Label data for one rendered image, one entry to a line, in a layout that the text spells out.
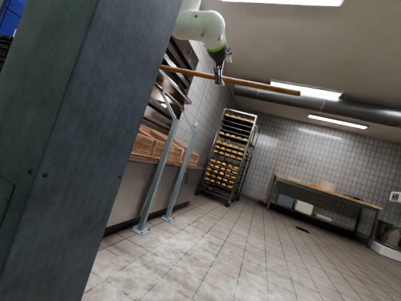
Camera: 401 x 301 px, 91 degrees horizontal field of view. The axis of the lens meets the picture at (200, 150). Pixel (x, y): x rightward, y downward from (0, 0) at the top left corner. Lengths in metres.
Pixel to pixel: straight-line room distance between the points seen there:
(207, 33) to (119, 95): 0.49
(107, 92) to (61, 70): 0.08
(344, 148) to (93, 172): 6.28
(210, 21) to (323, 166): 5.72
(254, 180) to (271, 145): 1.15
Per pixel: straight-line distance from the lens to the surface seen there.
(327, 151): 6.34
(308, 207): 5.50
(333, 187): 5.75
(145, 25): 0.52
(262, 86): 1.18
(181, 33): 0.91
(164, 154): 1.62
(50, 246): 0.50
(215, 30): 0.85
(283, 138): 6.19
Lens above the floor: 0.70
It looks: 2 degrees up
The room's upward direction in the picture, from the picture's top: 18 degrees clockwise
